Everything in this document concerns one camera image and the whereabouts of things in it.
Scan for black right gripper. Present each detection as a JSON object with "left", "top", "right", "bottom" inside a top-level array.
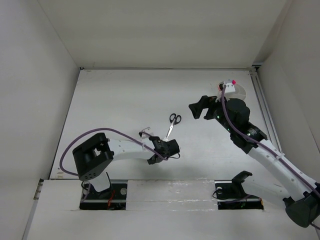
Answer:
[{"left": 188, "top": 92, "right": 236, "bottom": 134}]

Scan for black handled scissors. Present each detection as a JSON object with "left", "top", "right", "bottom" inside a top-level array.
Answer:
[{"left": 164, "top": 113, "right": 182, "bottom": 141}]

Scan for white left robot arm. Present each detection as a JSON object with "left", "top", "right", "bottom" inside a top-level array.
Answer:
[{"left": 72, "top": 132, "right": 180, "bottom": 199}]

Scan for white round compartment container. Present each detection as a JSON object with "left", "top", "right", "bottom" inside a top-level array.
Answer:
[{"left": 224, "top": 83, "right": 247, "bottom": 101}]

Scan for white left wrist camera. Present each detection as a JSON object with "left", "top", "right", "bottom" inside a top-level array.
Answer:
[{"left": 138, "top": 127, "right": 154, "bottom": 139}]

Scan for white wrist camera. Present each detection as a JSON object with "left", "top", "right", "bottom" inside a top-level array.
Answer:
[
  {"left": 138, "top": 127, "right": 154, "bottom": 139},
  {"left": 218, "top": 80, "right": 236, "bottom": 94}
]

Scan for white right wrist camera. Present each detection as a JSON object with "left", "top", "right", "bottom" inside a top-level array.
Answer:
[{"left": 218, "top": 80, "right": 236, "bottom": 94}]

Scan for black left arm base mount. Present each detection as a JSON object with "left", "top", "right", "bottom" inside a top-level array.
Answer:
[{"left": 79, "top": 179, "right": 128, "bottom": 211}]

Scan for aluminium rail right side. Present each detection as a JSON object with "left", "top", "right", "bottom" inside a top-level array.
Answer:
[{"left": 249, "top": 65, "right": 283, "bottom": 153}]

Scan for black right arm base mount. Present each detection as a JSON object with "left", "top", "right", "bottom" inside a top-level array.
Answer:
[{"left": 212, "top": 171, "right": 264, "bottom": 210}]

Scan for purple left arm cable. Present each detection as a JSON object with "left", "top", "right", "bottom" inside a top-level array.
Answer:
[{"left": 59, "top": 127, "right": 170, "bottom": 203}]

